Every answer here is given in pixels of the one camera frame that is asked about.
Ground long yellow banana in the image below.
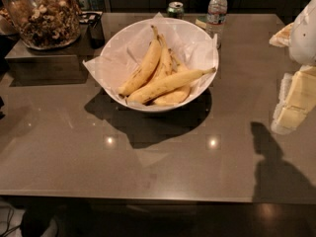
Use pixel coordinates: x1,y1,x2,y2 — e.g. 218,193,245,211
126,67,216,104

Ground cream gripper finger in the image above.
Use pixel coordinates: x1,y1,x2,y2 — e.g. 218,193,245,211
271,66,316,135
269,23,293,47

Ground green soda can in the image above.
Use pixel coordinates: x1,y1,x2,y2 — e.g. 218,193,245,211
167,1,184,19

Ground glass jar of nuts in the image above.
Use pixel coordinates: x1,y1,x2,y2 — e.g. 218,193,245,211
1,0,80,50

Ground dark metal stand box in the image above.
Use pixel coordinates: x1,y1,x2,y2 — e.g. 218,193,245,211
5,25,95,86

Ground black tongs holder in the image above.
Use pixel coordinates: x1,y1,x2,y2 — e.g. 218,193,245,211
79,12,106,49

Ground back right yellow banana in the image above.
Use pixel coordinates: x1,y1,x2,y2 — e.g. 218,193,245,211
152,50,191,106

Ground small yellow packet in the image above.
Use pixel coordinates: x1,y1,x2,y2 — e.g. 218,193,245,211
196,16,206,30

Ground left yellow banana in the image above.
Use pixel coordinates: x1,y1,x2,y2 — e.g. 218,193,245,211
118,25,162,97

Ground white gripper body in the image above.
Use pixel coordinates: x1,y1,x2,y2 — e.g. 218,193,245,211
288,0,316,66

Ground middle yellow banana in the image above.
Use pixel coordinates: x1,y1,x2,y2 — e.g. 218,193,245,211
150,35,172,82

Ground white bowl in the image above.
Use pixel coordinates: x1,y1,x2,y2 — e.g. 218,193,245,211
95,17,219,112

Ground clear plastic water bottle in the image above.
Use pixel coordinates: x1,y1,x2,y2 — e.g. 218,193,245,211
205,0,227,48

